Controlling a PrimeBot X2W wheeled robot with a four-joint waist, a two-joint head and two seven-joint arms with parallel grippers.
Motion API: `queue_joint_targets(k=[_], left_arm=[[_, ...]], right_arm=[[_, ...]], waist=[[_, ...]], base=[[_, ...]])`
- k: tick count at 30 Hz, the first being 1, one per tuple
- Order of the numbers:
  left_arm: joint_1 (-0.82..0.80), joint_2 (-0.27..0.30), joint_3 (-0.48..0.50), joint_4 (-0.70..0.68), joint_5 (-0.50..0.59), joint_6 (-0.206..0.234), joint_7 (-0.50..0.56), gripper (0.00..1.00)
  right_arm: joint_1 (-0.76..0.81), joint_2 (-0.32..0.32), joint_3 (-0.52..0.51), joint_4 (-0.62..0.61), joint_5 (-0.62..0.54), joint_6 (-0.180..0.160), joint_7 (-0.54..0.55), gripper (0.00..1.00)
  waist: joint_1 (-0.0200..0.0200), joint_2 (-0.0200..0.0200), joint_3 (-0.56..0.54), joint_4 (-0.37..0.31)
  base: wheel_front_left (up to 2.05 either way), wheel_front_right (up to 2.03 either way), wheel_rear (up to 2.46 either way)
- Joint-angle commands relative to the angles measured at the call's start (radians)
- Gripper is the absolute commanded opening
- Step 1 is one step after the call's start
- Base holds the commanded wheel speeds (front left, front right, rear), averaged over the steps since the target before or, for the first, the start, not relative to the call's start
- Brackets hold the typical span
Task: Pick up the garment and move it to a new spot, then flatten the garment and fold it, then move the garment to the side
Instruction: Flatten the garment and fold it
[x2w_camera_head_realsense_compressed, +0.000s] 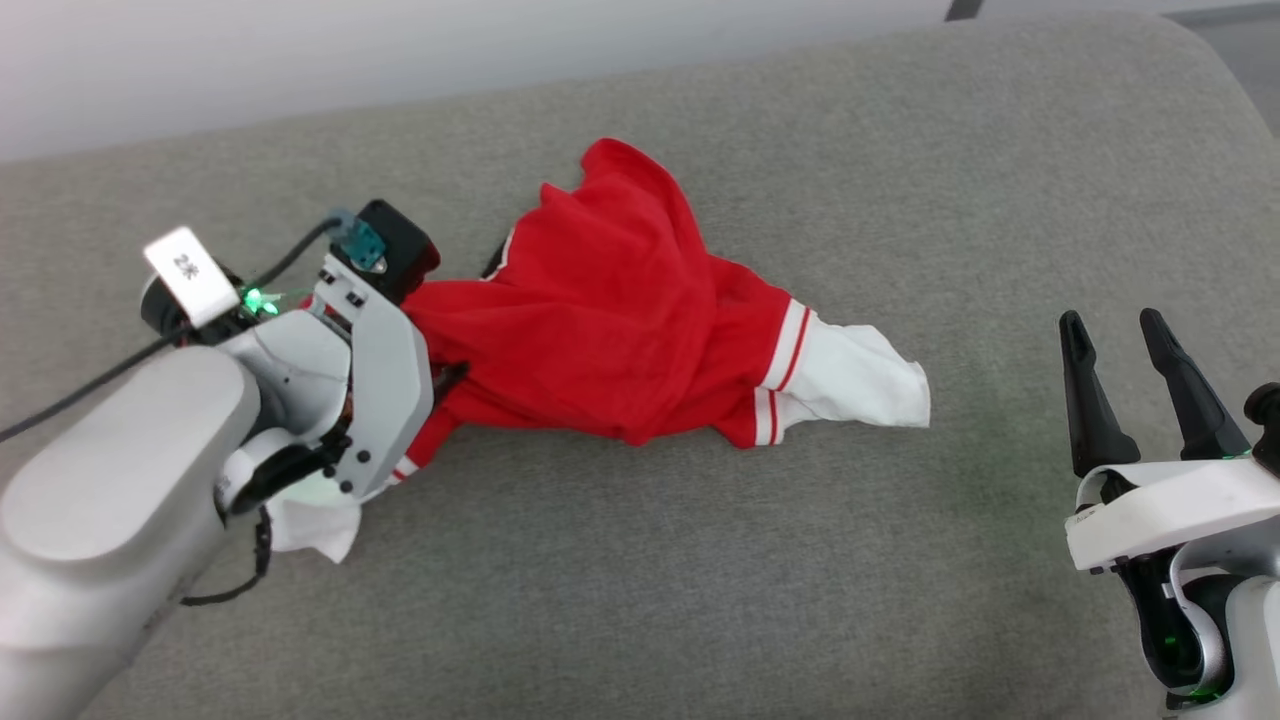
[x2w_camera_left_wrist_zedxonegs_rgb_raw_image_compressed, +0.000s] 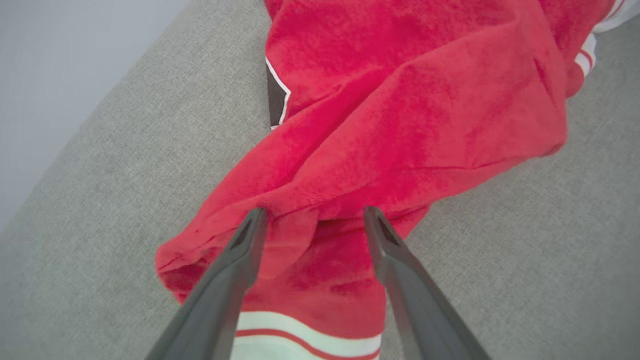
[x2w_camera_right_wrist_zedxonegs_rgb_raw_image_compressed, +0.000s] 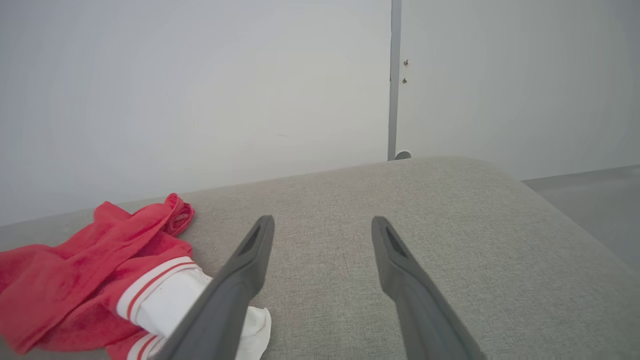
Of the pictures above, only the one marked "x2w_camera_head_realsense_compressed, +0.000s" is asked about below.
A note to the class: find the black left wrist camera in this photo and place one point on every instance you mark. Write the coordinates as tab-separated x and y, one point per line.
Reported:
400	245

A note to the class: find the grey fabric sofa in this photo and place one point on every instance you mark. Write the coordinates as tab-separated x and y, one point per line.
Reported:
700	560

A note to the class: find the grey metal bracket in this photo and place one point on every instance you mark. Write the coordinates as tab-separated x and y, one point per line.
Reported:
965	9

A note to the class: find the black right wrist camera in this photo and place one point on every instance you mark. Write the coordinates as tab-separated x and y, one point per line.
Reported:
1266	425

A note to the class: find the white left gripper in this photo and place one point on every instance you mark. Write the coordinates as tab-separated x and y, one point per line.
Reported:
392	390

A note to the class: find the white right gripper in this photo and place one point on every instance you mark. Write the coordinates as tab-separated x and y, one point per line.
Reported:
1180	510

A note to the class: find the red and white basketball jersey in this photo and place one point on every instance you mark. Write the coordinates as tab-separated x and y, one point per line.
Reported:
620	330

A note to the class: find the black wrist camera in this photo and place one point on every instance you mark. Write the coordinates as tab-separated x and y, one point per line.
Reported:
400	245
1266	425

